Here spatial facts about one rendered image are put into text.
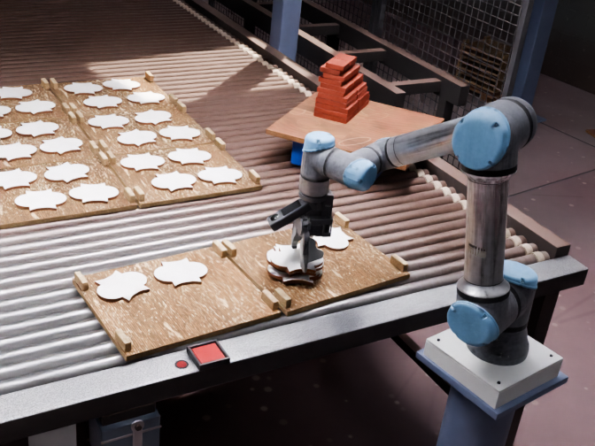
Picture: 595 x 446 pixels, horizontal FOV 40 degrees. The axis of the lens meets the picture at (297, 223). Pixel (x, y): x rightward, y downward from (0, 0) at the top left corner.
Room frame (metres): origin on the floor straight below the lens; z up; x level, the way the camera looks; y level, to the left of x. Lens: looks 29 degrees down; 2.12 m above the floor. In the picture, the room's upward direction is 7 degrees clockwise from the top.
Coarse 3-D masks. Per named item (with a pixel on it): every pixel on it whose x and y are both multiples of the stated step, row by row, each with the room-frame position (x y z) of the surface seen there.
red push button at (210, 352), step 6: (198, 348) 1.52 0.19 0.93; (204, 348) 1.52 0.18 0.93; (210, 348) 1.53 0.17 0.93; (216, 348) 1.53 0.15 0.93; (198, 354) 1.50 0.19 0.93; (204, 354) 1.50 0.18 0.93; (210, 354) 1.50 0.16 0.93; (216, 354) 1.51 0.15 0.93; (222, 354) 1.51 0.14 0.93; (204, 360) 1.48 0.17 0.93; (210, 360) 1.48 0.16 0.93
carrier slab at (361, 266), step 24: (264, 240) 2.04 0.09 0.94; (288, 240) 2.05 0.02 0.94; (360, 240) 2.10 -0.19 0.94; (240, 264) 1.90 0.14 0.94; (264, 264) 1.91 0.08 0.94; (336, 264) 1.95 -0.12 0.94; (360, 264) 1.97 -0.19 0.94; (384, 264) 1.98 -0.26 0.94; (264, 288) 1.79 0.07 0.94; (288, 288) 1.80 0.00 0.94; (312, 288) 1.81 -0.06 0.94; (336, 288) 1.83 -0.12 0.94; (360, 288) 1.84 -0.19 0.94; (288, 312) 1.70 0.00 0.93
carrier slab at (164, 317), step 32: (192, 256) 1.91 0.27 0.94; (96, 288) 1.70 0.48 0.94; (160, 288) 1.73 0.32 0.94; (192, 288) 1.75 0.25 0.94; (224, 288) 1.77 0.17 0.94; (256, 288) 1.78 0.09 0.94; (128, 320) 1.59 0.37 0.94; (160, 320) 1.60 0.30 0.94; (192, 320) 1.62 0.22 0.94; (224, 320) 1.63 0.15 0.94; (256, 320) 1.65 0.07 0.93; (128, 352) 1.47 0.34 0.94
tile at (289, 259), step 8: (280, 248) 1.90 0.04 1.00; (272, 256) 1.85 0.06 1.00; (280, 256) 1.86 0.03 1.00; (288, 256) 1.86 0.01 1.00; (296, 256) 1.87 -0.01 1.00; (272, 264) 1.83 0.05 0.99; (280, 264) 1.82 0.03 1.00; (288, 264) 1.82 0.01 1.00; (296, 264) 1.83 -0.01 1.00; (312, 264) 1.84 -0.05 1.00; (320, 264) 1.84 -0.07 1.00; (288, 272) 1.80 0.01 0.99; (296, 272) 1.80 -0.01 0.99; (312, 272) 1.81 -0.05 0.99
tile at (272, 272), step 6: (270, 270) 1.85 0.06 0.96; (276, 270) 1.85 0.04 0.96; (276, 276) 1.83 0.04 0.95; (282, 276) 1.83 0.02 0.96; (288, 276) 1.83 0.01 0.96; (294, 276) 1.83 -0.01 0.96; (300, 276) 1.84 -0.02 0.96; (306, 276) 1.84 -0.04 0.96; (312, 276) 1.84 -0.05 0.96; (318, 276) 1.86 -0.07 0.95; (282, 282) 1.81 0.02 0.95; (288, 282) 1.81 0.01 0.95; (306, 282) 1.82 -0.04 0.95
